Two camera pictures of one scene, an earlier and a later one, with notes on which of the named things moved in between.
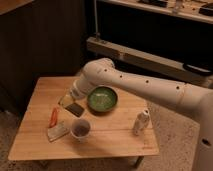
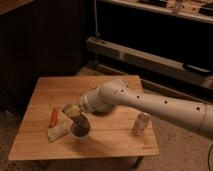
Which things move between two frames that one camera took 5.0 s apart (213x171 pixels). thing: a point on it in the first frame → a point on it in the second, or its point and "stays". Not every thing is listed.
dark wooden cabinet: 38,38 stays
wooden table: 109,123 stays
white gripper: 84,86 → 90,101
